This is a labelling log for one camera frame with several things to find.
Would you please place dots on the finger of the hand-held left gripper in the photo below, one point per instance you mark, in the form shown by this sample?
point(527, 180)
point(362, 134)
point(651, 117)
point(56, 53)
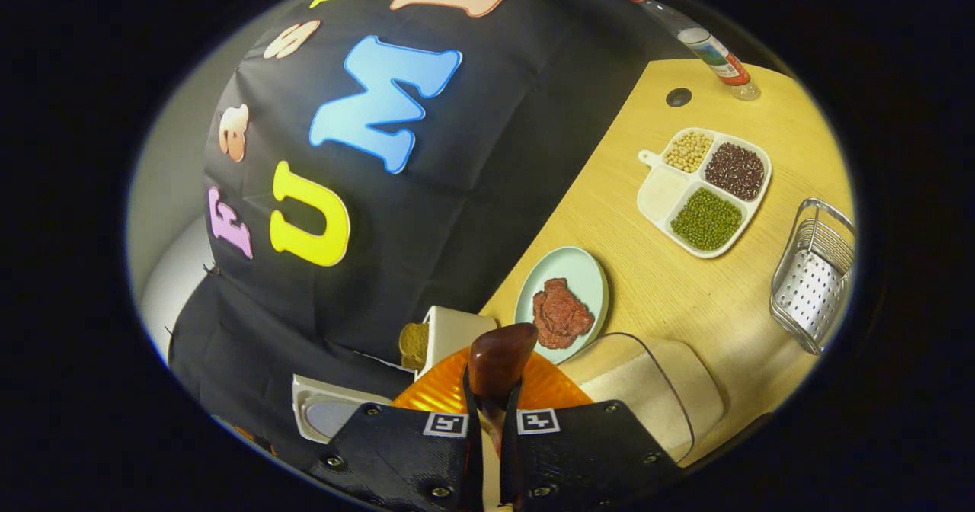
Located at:
point(255, 437)

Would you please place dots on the green mung beans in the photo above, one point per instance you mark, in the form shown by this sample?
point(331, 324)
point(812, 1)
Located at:
point(706, 219)

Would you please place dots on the brown wooden spoon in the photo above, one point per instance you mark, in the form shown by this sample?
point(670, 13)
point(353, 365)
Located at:
point(499, 356)

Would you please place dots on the white divided tray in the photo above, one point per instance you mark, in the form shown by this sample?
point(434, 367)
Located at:
point(664, 196)

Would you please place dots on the metal chopstick holder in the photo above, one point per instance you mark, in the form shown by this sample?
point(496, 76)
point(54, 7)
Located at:
point(811, 291)

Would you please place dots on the pale green plate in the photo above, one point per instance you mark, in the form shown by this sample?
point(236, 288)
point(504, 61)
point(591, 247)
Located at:
point(579, 268)

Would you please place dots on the dark red beans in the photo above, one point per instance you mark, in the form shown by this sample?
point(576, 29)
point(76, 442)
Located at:
point(735, 171)

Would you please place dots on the white rice cooker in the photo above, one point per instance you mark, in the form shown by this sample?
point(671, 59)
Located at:
point(335, 409)

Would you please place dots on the yellow soybeans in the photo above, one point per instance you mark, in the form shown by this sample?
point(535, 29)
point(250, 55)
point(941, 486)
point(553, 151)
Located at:
point(688, 152)

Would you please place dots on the black backdrop cloth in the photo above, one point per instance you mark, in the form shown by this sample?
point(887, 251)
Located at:
point(487, 192)

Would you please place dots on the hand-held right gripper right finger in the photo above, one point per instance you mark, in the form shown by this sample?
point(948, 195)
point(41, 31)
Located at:
point(510, 459)

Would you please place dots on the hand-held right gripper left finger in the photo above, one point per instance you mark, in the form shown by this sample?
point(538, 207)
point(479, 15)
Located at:
point(472, 451)

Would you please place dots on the clear water bottle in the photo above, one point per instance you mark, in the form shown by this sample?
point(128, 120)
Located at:
point(712, 51)

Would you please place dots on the white toaster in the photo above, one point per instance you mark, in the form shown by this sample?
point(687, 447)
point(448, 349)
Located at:
point(453, 329)

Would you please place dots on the clear plastic box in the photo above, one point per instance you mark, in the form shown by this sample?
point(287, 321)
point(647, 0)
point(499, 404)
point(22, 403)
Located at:
point(685, 413)

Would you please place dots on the red meat piece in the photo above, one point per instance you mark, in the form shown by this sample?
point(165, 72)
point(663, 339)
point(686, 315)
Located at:
point(560, 314)

